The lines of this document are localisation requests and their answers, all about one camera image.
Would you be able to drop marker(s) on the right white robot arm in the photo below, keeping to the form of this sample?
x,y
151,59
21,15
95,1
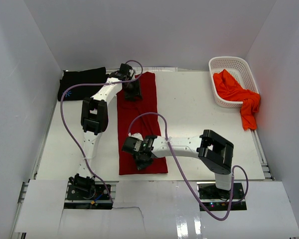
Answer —
x,y
212,149

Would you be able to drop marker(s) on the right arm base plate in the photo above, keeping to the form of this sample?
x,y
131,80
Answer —
x,y
215,199

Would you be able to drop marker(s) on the white plastic basket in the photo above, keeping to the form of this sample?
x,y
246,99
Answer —
x,y
239,69

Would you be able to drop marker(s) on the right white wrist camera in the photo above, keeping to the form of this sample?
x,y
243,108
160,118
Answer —
x,y
137,135

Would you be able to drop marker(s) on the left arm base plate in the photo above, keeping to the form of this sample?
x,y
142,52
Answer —
x,y
97,199

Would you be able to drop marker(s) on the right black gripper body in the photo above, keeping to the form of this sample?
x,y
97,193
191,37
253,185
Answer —
x,y
137,155

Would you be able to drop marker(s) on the white papers at back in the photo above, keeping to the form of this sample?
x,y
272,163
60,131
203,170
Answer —
x,y
160,69

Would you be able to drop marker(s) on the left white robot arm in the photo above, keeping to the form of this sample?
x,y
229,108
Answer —
x,y
94,121

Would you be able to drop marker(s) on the orange t shirt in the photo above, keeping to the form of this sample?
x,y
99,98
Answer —
x,y
229,89

